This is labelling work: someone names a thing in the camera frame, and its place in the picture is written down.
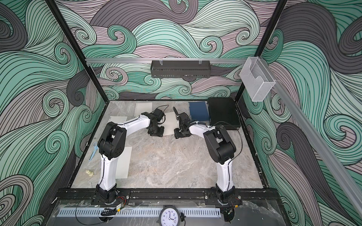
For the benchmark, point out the white slotted cable duct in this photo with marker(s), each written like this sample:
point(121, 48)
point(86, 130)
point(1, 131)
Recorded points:
point(140, 212)

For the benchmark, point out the blue handled scissors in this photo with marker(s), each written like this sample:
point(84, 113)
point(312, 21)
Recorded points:
point(95, 148)

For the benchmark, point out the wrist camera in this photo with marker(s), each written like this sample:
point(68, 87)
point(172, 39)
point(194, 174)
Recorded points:
point(182, 118)
point(160, 115)

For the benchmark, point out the black hard case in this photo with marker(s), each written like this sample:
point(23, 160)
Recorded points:
point(222, 111)

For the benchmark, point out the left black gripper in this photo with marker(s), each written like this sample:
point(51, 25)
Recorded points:
point(160, 135)

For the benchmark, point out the round analog clock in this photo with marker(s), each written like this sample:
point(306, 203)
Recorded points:
point(169, 216)

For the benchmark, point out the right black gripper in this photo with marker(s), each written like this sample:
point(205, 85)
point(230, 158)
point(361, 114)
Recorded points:
point(177, 134)

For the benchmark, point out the blue cover notebook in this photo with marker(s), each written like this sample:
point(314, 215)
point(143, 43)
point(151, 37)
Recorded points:
point(198, 111)

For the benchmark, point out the small yellow-green object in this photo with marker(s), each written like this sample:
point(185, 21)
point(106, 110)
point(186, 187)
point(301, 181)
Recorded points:
point(89, 173)

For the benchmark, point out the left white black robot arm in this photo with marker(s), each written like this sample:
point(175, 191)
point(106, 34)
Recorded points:
point(112, 144)

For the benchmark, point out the clear acrylic wall holder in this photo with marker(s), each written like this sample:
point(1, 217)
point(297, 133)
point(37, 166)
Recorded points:
point(257, 78)

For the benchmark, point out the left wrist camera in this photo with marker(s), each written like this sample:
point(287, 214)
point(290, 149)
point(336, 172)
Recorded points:
point(160, 115)

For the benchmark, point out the torn lined notebook page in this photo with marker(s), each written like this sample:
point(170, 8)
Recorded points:
point(118, 119)

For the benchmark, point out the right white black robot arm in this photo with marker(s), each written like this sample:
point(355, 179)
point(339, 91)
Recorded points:
point(221, 148)

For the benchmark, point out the black wall-mounted tray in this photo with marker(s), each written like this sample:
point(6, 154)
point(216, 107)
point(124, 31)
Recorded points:
point(180, 69)

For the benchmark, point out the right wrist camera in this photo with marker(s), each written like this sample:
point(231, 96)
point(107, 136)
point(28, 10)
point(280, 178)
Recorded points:
point(182, 118)

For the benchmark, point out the right side aluminium rail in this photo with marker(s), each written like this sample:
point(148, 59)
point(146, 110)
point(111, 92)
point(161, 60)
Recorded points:
point(287, 88)

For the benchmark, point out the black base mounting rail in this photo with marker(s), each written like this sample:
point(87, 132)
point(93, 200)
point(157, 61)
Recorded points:
point(207, 196)

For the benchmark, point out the aluminium wall rail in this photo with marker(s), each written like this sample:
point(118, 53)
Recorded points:
point(130, 60)

